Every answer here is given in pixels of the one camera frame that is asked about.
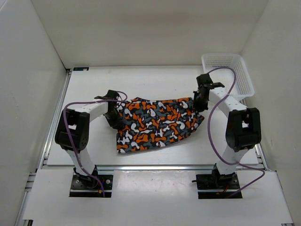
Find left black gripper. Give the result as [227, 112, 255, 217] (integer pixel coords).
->
[103, 108, 123, 130]

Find orange camouflage shorts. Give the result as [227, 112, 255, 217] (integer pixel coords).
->
[116, 97, 205, 154]

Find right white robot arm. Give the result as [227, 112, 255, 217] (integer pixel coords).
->
[193, 73, 261, 188]

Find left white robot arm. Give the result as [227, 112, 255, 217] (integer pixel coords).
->
[55, 90, 126, 189]

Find white plastic basket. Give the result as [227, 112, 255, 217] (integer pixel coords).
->
[201, 53, 255, 101]

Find blue label sticker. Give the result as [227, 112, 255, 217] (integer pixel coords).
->
[73, 67, 89, 71]

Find aluminium right rail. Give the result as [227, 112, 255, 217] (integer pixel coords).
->
[239, 98, 269, 170]

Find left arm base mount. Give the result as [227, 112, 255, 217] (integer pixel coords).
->
[69, 173, 113, 198]

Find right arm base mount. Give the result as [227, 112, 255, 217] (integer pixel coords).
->
[191, 165, 243, 200]

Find aluminium left rail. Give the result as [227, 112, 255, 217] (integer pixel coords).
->
[15, 69, 72, 226]

